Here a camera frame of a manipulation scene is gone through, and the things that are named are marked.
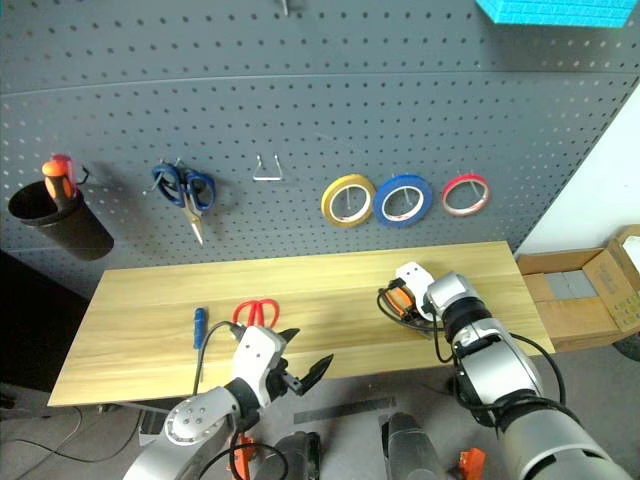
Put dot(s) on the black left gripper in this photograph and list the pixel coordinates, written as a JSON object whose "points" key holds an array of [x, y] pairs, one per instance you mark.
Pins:
{"points": [[280, 382]]}

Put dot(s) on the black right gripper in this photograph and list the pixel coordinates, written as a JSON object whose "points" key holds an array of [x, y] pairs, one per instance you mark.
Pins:
{"points": [[416, 315]]}

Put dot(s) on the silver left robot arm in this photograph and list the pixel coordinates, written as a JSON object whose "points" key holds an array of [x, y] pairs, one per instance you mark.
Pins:
{"points": [[195, 420]]}

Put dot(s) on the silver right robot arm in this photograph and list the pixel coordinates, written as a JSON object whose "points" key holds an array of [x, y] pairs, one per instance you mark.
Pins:
{"points": [[500, 360]]}

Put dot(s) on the blue tape roll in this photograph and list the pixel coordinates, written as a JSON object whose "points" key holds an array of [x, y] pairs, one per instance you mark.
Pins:
{"points": [[382, 211]]}

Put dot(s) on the yellow tape roll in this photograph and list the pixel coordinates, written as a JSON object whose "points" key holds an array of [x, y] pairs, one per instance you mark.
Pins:
{"points": [[330, 211]]}

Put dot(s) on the red tape roll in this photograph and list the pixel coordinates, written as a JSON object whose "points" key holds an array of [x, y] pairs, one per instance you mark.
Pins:
{"points": [[462, 179]]}

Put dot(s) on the dark grey metal pegboard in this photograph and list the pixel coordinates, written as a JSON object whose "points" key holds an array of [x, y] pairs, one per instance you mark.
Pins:
{"points": [[300, 100]]}

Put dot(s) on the black floor strip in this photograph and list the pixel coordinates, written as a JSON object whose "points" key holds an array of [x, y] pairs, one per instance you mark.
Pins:
{"points": [[345, 411]]}

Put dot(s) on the orange robot part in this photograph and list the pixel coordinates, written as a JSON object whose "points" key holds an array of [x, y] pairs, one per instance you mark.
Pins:
{"points": [[245, 456], [472, 462]]}

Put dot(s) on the dark rounded shape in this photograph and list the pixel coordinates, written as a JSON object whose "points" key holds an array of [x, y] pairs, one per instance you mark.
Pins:
{"points": [[410, 445]]}

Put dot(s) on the open brown cardboard box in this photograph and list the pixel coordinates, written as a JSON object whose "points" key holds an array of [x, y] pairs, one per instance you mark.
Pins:
{"points": [[565, 320]]}

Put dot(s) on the metal scissors hook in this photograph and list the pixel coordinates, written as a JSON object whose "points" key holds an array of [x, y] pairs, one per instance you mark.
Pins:
{"points": [[148, 190]]}

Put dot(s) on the printed brown cardboard box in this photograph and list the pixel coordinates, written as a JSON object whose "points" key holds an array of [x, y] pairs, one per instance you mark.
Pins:
{"points": [[612, 285]]}

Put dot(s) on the black plastic cup holder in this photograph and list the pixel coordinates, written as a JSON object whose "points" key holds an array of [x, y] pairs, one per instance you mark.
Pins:
{"points": [[75, 230]]}

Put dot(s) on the black cup holder hook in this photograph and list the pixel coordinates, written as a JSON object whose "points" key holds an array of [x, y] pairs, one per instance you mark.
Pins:
{"points": [[86, 172]]}

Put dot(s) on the small metal peg hook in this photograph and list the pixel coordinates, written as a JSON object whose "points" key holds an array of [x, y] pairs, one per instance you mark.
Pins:
{"points": [[284, 6]]}

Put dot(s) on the turquoise foam block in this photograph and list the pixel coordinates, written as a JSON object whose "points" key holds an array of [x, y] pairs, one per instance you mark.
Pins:
{"points": [[550, 10]]}

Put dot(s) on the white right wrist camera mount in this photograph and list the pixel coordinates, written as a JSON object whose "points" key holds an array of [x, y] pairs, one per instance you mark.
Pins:
{"points": [[412, 275]]}

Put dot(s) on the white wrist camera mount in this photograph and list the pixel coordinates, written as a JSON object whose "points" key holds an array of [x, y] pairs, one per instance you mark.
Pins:
{"points": [[412, 275], [257, 350]]}

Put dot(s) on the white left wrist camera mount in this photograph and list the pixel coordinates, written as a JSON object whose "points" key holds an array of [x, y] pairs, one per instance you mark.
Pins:
{"points": [[257, 350]]}

